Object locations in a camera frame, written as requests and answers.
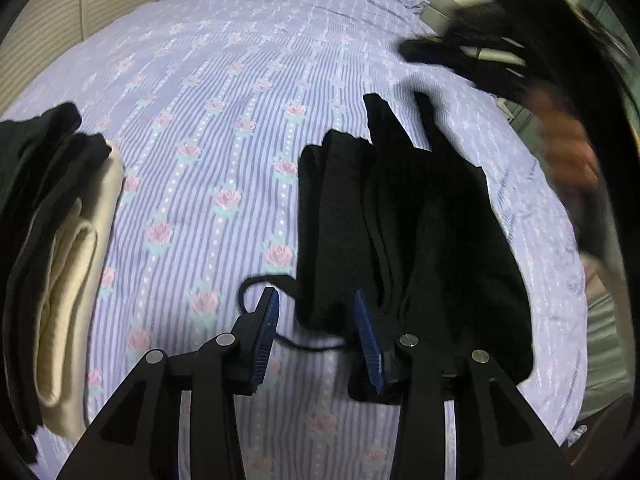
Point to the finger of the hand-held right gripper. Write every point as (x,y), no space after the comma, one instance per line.
(440,50)

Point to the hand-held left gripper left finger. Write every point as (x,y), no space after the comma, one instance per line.
(267,332)

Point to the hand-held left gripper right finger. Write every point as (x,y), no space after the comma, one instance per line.
(369,342)

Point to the folded cream pants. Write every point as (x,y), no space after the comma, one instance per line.
(65,310)

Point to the folded black pants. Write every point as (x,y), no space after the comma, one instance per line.
(35,175)

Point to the person's right hand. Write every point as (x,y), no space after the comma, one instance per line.
(567,145)

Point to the purple floral striped duvet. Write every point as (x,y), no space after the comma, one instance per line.
(225,135)

